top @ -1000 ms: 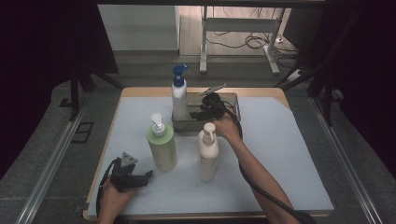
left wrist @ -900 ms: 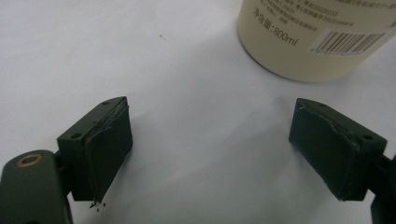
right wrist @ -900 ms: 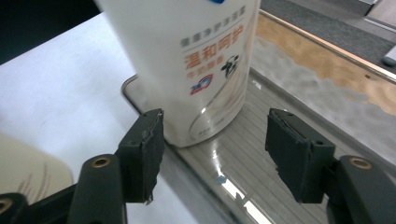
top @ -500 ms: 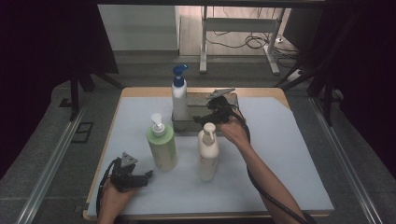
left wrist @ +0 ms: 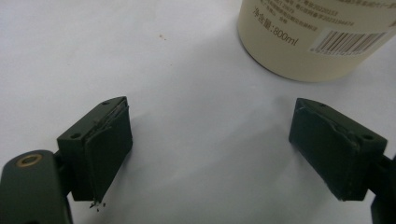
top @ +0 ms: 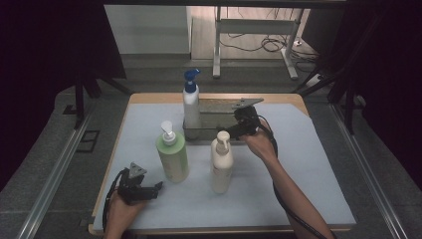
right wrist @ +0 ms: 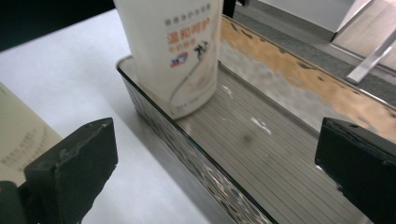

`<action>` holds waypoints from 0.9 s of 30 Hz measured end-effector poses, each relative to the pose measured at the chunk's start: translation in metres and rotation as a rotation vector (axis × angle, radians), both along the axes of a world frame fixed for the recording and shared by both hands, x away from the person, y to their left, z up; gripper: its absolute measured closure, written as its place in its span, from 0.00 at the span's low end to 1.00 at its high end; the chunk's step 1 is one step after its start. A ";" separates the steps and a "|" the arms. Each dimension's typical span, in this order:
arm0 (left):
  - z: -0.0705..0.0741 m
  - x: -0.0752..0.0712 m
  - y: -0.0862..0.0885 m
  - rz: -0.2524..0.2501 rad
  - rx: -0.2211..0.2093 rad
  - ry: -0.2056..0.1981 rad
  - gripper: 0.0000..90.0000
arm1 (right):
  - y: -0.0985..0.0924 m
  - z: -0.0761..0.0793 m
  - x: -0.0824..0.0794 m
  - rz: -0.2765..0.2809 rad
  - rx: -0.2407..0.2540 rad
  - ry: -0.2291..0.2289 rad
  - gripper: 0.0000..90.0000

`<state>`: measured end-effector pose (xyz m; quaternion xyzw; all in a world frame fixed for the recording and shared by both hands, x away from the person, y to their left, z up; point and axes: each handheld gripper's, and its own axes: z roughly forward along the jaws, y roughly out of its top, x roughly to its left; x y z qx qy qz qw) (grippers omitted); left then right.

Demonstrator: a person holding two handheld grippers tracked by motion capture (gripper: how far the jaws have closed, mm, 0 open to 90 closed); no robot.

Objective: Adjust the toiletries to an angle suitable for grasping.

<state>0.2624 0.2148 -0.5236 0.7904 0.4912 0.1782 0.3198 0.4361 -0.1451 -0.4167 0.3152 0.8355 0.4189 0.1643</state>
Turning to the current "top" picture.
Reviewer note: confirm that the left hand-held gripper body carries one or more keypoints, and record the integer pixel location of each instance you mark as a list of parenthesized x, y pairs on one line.
[(132, 191)]

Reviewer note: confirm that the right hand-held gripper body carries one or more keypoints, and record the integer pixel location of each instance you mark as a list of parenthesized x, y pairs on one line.
[(247, 121)]

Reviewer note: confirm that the grey metal mesh basket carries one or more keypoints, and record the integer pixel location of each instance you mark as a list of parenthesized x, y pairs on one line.
[(215, 116)]

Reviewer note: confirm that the green pump bottle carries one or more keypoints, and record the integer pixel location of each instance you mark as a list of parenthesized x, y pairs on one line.
[(174, 159)]

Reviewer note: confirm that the cream pump bottle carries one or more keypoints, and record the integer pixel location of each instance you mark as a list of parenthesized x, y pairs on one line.
[(221, 166)]

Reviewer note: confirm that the white bottle with blue pump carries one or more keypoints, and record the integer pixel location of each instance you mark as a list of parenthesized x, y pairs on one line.
[(191, 106)]

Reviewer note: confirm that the person's left hand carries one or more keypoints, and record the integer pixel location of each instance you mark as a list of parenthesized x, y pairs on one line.
[(121, 215)]

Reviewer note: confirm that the person's right hand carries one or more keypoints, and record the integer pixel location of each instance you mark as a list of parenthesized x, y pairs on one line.
[(262, 144)]

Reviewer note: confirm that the light blue table mat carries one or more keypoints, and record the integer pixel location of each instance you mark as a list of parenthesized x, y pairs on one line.
[(315, 149)]

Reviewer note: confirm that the white power plug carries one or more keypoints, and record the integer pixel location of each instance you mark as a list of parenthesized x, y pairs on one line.
[(298, 42)]

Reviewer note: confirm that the black tripod stand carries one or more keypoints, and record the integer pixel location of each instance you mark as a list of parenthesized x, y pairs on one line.
[(348, 109), (79, 99)]

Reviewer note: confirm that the black overhead bar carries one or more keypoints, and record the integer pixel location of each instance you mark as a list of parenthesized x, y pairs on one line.
[(232, 3)]

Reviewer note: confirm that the white cabinet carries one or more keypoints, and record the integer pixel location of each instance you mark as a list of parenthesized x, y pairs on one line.
[(146, 30)]

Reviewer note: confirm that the black curtain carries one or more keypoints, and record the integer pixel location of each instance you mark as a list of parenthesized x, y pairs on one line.
[(391, 66), (33, 66)]

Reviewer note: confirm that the aluminium floor rail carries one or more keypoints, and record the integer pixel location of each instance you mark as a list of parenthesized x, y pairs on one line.
[(368, 172), (49, 186)]

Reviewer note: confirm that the white metal desk frame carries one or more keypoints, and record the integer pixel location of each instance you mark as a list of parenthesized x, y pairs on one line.
[(255, 26)]

